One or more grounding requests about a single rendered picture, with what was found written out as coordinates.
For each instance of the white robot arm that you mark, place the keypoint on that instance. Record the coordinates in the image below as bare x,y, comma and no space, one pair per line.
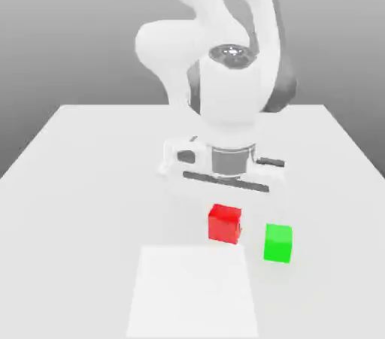
228,95

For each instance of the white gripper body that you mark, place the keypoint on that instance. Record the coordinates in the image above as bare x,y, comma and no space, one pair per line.
225,187

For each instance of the small red cube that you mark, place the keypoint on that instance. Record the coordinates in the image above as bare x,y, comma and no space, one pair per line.
224,226

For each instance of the small green cube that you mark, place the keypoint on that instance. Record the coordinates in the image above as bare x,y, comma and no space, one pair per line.
278,244

